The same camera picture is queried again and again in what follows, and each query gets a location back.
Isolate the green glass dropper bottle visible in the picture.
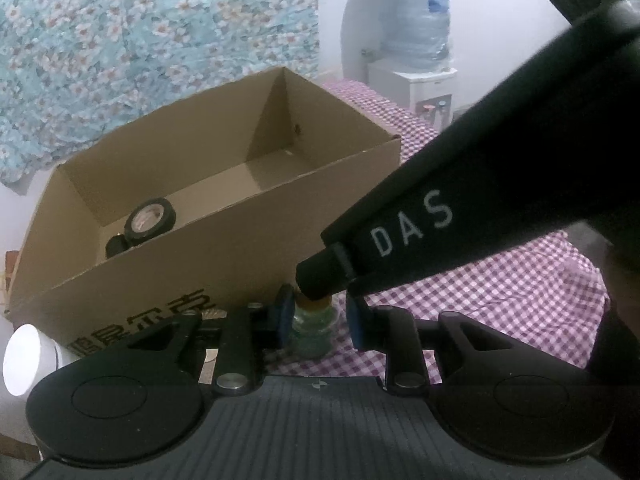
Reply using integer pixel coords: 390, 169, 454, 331
290, 292, 340, 360

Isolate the black tape roll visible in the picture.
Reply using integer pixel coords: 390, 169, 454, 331
124, 197, 177, 246

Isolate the small black oval case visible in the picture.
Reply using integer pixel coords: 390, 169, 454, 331
105, 233, 131, 259

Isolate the white cylindrical jar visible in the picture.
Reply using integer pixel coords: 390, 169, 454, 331
2, 324, 79, 399

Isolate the brown cardboard box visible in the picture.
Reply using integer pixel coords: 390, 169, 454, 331
4, 68, 401, 356

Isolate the white water dispenser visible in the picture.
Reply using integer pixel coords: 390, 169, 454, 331
368, 58, 458, 131

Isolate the blue water jug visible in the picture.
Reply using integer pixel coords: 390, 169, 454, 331
381, 0, 451, 72

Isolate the floral teal curtain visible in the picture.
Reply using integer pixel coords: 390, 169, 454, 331
1, 0, 320, 185

